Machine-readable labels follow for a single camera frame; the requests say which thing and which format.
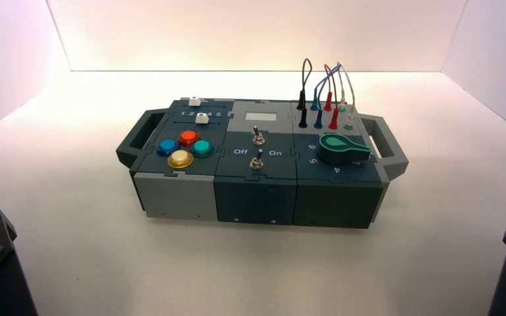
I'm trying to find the grey modular control box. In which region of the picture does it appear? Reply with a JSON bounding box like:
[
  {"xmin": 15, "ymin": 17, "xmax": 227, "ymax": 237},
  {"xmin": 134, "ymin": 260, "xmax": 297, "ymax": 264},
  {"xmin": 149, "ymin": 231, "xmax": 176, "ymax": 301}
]
[{"xmin": 115, "ymin": 99, "xmax": 410, "ymax": 229}]

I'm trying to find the small grey display screen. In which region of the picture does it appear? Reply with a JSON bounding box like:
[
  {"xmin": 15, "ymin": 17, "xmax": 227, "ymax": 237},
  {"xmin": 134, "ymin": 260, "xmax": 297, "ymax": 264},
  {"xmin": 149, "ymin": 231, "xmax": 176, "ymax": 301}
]
[{"xmin": 244, "ymin": 111, "xmax": 277, "ymax": 122}]

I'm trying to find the green round push button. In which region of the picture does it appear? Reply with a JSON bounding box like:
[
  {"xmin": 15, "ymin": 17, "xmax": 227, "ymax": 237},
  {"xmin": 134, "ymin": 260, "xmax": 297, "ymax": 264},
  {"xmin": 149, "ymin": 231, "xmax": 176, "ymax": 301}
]
[{"xmin": 190, "ymin": 139, "xmax": 215, "ymax": 158}]

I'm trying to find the red round push button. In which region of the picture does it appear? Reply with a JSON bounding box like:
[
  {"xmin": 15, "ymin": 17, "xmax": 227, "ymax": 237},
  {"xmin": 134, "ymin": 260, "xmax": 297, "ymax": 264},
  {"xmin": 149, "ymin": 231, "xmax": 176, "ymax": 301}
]
[{"xmin": 179, "ymin": 130, "xmax": 200, "ymax": 147}]

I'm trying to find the yellow round push button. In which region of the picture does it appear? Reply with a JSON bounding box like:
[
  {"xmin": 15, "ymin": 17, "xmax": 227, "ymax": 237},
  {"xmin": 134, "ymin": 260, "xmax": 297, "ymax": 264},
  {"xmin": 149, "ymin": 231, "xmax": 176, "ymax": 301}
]
[{"xmin": 167, "ymin": 149, "xmax": 194, "ymax": 169}]

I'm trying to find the blue round push button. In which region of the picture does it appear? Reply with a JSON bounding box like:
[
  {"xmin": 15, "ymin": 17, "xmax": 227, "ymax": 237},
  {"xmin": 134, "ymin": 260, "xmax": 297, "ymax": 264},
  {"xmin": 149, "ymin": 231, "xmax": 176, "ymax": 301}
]
[{"xmin": 155, "ymin": 138, "xmax": 180, "ymax": 157}]

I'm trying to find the green rotary selector knob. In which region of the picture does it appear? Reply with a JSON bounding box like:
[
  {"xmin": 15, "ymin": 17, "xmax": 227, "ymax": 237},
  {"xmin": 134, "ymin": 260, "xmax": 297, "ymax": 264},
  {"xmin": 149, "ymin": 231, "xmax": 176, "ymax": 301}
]
[{"xmin": 317, "ymin": 134, "xmax": 372, "ymax": 165}]

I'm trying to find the black jumper cable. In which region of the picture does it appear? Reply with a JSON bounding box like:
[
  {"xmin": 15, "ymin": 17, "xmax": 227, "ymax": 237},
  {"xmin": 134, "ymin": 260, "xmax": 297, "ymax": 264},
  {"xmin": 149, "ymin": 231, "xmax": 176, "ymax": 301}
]
[{"xmin": 296, "ymin": 58, "xmax": 313, "ymax": 129}]

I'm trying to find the blue jumper cable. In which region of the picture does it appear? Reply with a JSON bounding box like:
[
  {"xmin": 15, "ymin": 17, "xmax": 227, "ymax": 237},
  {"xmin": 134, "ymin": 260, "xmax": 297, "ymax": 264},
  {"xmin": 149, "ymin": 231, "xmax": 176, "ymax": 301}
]
[{"xmin": 310, "ymin": 66, "xmax": 340, "ymax": 130}]

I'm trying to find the red jumper cable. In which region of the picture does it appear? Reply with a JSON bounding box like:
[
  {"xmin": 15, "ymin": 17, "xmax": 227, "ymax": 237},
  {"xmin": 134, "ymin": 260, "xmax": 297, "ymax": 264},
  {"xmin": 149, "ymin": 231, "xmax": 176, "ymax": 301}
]
[{"xmin": 323, "ymin": 64, "xmax": 340, "ymax": 130}]

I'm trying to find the white jumper cable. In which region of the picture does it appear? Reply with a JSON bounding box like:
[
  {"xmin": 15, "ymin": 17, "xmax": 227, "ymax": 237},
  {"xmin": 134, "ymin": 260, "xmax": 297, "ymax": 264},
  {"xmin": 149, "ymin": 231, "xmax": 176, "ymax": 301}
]
[{"xmin": 335, "ymin": 61, "xmax": 357, "ymax": 131}]

